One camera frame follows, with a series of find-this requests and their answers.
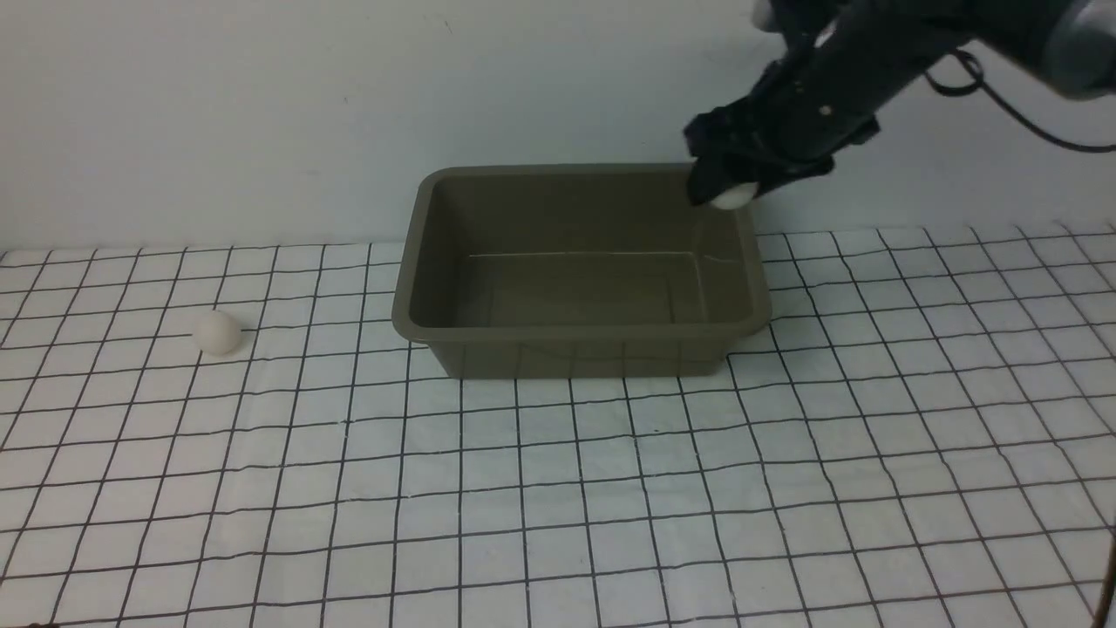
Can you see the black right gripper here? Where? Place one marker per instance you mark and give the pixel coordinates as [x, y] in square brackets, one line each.
[809, 105]

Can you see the white table-tennis ball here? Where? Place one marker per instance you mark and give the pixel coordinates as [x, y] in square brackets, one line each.
[736, 198]
[217, 333]

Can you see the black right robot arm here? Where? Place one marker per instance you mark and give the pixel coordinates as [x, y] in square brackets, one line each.
[1067, 45]

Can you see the olive green plastic bin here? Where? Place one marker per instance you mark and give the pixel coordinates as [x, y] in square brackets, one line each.
[576, 272]

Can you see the white black-grid tablecloth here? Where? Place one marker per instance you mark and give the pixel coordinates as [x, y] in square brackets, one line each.
[923, 437]

